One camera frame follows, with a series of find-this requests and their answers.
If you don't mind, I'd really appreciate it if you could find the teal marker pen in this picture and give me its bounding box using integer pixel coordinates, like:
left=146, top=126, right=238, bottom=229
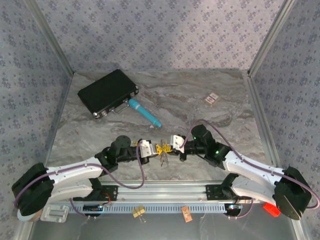
left=127, top=98, right=163, bottom=129

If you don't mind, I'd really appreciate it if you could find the playing card box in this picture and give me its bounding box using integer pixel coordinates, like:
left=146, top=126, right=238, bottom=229
left=203, top=91, right=220, bottom=107

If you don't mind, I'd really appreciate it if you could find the gold binder clip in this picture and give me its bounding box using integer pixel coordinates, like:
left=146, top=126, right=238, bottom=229
left=131, top=205, right=147, bottom=223

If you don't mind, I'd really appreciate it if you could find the black hard case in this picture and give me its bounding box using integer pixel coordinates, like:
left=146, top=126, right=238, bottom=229
left=76, top=69, right=140, bottom=120

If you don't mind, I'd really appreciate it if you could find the orange paper tag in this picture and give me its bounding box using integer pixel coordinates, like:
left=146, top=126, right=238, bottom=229
left=181, top=206, right=193, bottom=223

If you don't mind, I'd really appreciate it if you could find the red plastic block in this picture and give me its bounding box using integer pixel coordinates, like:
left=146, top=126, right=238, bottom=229
left=262, top=202, right=281, bottom=218

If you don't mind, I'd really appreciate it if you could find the white lidded tape roll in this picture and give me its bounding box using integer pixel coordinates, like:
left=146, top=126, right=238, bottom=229
left=16, top=209, right=44, bottom=223

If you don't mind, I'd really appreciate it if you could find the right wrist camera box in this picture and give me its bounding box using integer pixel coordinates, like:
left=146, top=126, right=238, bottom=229
left=169, top=134, right=188, bottom=154

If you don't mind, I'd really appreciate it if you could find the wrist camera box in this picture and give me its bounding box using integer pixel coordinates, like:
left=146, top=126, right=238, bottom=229
left=169, top=134, right=188, bottom=154
left=138, top=139, right=155, bottom=159

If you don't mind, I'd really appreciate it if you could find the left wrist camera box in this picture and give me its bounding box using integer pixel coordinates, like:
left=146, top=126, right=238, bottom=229
left=138, top=139, right=155, bottom=159

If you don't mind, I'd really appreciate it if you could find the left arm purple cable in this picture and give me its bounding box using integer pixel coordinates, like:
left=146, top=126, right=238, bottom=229
left=13, top=143, right=147, bottom=220

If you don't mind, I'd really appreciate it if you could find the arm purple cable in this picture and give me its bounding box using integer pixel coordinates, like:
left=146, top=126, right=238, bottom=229
left=183, top=119, right=320, bottom=220
left=13, top=143, right=147, bottom=220

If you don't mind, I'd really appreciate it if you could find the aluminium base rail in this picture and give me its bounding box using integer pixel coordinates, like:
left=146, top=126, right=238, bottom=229
left=71, top=180, right=276, bottom=204

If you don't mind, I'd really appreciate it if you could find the slotted grey cable duct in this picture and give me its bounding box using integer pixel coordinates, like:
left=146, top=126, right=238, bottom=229
left=66, top=202, right=226, bottom=215

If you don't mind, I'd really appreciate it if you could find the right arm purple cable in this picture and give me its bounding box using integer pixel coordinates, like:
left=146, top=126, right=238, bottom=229
left=183, top=119, right=320, bottom=220

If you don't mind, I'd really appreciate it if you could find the aluminium side frame rail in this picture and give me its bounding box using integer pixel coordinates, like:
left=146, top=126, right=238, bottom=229
left=241, top=70, right=287, bottom=176
left=43, top=72, right=75, bottom=166

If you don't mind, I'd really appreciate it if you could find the white plastic bracket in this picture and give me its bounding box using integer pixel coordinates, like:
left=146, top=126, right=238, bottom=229
left=39, top=204, right=70, bottom=224

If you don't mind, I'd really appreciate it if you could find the aluminium frame post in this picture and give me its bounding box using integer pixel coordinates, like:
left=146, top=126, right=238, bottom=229
left=24, top=0, right=76, bottom=75
left=247, top=0, right=299, bottom=75

